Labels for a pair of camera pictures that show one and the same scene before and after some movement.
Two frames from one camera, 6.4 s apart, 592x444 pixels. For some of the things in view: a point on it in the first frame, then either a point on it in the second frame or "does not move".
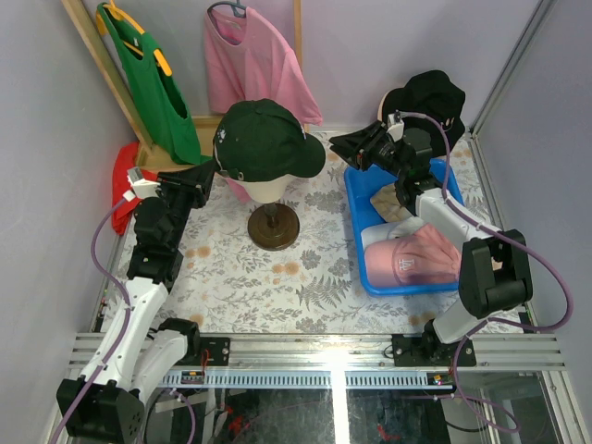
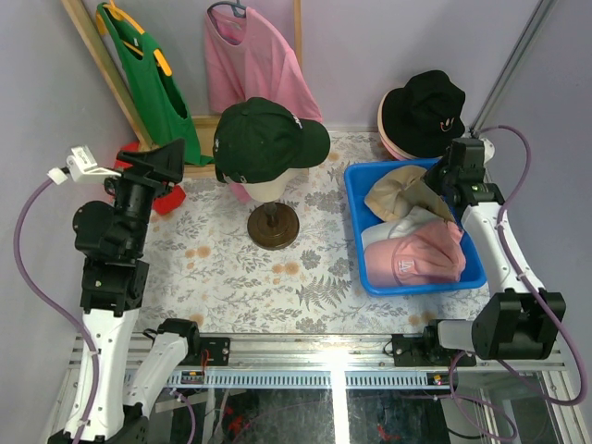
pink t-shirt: [248, 61] does not move
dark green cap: [258, 140] does not move
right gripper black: [358, 147] to [431, 173]
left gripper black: [186, 186] to [140, 174]
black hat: [432, 92] does not move
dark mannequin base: [273, 227] does not move
